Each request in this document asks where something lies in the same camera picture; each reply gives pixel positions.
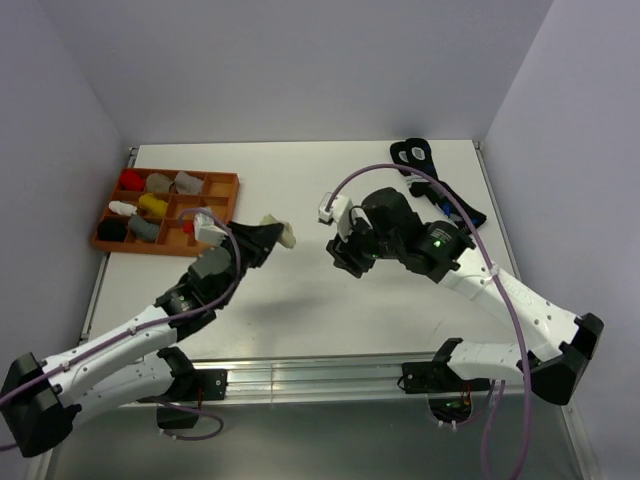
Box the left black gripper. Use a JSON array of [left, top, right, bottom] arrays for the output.
[[215, 220, 282, 306]]

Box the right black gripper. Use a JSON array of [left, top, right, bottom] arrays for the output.
[[326, 211, 401, 278]]

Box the cream ankle sock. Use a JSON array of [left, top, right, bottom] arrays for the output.
[[260, 214, 296, 249]]

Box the mauve sock with red stripe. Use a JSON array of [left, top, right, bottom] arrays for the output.
[[173, 171, 204, 195]]

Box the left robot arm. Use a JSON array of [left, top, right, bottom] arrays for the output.
[[1, 219, 295, 458]]

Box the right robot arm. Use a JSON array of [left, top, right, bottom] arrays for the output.
[[318, 187, 604, 406]]

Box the black patterned sock back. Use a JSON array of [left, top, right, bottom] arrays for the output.
[[389, 141, 415, 168]]

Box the black patterned sock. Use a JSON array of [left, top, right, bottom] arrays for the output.
[[389, 141, 415, 168], [405, 138, 487, 233]]

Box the black patterned sock front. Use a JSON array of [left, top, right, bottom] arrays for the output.
[[405, 138, 487, 233]]

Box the grey rolled sock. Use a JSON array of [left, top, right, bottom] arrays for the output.
[[128, 215, 160, 243]]

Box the orange compartment tray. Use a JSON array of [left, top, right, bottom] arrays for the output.
[[92, 167, 240, 257]]

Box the black rolled sock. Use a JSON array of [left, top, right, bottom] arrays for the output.
[[96, 218, 128, 243]]

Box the yellow rolled sock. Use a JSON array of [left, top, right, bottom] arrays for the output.
[[138, 193, 168, 217]]

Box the white rolled sock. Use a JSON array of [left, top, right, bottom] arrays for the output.
[[108, 200, 137, 217]]

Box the taupe rolled sock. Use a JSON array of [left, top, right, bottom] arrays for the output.
[[145, 173, 174, 193]]

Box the red rolled sock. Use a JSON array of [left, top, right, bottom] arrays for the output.
[[119, 170, 146, 192]]

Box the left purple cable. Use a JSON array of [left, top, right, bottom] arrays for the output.
[[0, 207, 245, 449]]

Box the purple cable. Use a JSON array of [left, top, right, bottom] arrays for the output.
[[324, 163, 532, 479], [0, 207, 245, 449]]

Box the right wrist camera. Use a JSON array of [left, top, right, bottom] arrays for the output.
[[318, 192, 354, 242]]

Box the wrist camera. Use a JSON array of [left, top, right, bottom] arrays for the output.
[[318, 192, 354, 242], [183, 213, 227, 247]]

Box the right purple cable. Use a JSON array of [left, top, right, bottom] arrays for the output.
[[324, 163, 532, 479]]

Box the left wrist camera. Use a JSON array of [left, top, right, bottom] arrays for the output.
[[183, 213, 227, 247]]

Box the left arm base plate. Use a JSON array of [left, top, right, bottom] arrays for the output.
[[170, 369, 228, 402]]

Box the aluminium front rail frame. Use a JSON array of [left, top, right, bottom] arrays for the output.
[[47, 349, 574, 411]]

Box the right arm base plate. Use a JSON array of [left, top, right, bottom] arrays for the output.
[[397, 361, 491, 394]]

